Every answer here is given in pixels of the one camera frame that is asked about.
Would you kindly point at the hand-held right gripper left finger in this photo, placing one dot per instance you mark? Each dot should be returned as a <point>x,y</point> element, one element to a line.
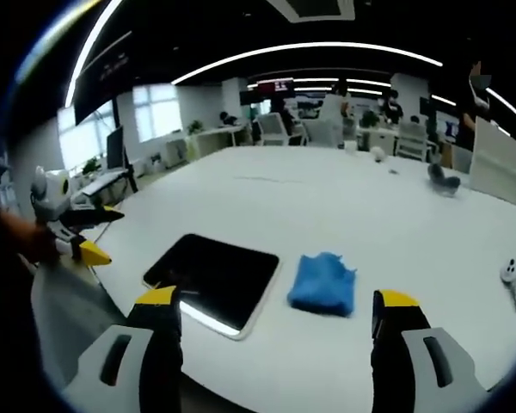
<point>155,344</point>

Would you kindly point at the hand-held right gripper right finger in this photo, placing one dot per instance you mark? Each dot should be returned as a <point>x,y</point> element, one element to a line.
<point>413,348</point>

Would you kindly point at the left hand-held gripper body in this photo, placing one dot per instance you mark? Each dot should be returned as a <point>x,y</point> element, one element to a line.
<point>51,193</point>

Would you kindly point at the blue cleaning cloth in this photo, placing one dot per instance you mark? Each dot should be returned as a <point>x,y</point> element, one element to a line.
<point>323,283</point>

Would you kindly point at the green potted plant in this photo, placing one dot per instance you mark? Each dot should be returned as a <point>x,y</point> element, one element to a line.
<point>370,118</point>
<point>91,165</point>
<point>194,127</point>

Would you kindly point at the black computer monitor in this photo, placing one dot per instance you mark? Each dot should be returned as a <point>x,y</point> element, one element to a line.
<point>115,148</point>

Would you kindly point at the white office desk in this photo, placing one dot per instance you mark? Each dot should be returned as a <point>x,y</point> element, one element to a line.
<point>210,142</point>

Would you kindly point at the grey gripper device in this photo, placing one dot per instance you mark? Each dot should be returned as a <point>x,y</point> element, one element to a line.
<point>443,180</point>

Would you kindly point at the small white round object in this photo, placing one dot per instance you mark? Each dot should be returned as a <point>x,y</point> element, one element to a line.
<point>378,154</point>

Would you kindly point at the white office chair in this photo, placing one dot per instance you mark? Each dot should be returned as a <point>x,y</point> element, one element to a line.
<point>413,141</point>
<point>277,129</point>

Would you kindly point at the white cardboard box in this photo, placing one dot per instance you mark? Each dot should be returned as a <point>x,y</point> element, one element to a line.
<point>501,161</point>

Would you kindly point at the white cup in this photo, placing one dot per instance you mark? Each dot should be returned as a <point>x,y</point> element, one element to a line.
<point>350,146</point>

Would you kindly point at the red display screen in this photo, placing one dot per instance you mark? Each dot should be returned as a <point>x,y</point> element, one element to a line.
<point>276,86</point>

